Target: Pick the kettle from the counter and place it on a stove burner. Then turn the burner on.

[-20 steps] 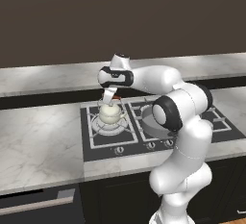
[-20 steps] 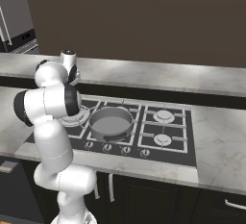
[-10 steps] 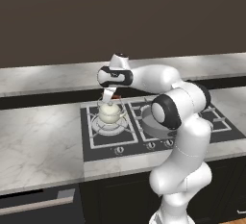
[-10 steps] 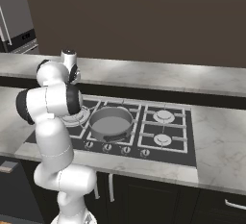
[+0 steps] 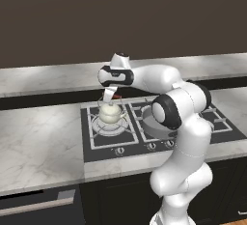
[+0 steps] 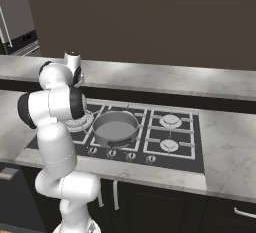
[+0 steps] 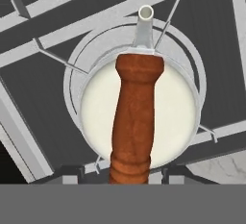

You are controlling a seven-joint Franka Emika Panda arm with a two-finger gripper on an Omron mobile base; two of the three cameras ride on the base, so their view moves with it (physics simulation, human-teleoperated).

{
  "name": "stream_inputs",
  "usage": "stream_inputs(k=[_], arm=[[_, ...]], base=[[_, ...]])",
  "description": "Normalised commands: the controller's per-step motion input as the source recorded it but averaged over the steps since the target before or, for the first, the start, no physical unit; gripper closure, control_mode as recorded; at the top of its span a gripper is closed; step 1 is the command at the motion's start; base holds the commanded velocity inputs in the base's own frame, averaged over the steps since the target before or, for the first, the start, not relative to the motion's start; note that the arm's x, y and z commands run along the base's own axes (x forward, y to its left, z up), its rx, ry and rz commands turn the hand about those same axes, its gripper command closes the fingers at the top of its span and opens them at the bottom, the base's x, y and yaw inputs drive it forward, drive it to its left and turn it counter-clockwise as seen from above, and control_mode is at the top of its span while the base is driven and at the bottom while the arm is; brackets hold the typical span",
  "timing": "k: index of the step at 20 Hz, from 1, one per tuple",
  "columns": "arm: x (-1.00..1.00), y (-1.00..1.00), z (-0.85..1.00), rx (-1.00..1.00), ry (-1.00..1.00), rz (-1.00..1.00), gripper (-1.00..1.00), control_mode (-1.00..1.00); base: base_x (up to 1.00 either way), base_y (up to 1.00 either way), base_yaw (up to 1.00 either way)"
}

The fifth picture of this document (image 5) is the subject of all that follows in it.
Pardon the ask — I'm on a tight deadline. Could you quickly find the dark dishwasher front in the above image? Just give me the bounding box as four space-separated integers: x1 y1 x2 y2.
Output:
0 184 87 225

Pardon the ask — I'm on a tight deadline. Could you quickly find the dark cupboard door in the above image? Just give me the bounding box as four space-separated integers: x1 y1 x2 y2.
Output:
79 171 166 225
188 156 247 225

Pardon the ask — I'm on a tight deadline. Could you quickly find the silver pan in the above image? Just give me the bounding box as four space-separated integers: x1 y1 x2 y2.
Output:
141 104 181 141

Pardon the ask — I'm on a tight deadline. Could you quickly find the black gas hob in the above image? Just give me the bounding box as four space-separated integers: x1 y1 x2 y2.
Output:
79 97 247 164

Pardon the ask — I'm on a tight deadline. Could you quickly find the grey dishwasher handle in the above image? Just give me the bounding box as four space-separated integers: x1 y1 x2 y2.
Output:
0 188 77 217

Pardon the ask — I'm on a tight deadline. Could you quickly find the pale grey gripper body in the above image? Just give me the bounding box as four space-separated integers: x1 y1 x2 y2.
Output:
101 86 119 104

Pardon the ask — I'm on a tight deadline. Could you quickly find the cream white kettle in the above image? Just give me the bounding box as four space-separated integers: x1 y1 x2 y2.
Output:
96 95 128 126

